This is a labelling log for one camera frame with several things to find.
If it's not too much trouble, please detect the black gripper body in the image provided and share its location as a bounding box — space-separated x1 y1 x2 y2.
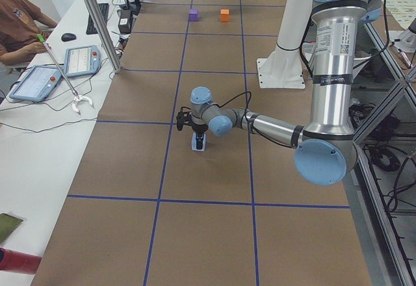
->
191 122 208 135

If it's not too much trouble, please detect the light blue foam block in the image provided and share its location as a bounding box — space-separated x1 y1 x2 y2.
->
191 133 206 151

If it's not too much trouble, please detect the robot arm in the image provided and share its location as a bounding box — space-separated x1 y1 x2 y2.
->
177 0 382 185

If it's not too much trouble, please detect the purple foam block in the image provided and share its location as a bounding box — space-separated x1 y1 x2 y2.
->
188 8 199 21

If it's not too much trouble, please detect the orange foam block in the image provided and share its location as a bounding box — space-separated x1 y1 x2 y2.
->
220 8 230 23

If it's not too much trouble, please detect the brown paper table cover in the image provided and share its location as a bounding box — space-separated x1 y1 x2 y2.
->
33 0 371 285

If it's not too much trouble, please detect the reacher grabber stick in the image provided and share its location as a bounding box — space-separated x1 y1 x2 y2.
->
36 34 94 114

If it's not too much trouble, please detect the black power adapter box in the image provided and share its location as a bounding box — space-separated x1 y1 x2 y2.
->
118 10 133 34

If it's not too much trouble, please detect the far teach pendant tablet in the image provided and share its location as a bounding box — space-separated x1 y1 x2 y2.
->
64 45 101 77

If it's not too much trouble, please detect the teach pendant tablet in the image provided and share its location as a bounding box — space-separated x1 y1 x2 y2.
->
9 66 62 102
64 45 101 77

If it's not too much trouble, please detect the black keyboard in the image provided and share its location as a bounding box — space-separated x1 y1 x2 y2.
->
85 3 110 35

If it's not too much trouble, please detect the black computer mouse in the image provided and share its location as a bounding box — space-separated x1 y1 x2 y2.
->
61 32 77 42

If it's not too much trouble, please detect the near teach pendant tablet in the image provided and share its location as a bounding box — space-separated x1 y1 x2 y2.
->
9 66 62 102

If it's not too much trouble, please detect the person in brown shirt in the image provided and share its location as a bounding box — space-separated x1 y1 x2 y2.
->
1 0 57 66

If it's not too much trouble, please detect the green bean bag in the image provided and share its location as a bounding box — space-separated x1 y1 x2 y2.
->
0 213 23 243

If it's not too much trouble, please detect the red cylinder bottle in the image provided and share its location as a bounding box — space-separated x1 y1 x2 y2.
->
1 248 42 274

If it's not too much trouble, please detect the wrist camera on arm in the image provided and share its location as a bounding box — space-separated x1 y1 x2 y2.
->
176 107 192 131

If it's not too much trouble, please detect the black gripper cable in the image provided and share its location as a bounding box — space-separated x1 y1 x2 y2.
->
217 90 300 147

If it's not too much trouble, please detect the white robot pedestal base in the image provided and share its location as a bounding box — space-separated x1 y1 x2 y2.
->
257 0 313 89

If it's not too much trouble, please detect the aluminium frame post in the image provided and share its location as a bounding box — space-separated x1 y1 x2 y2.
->
84 0 121 73

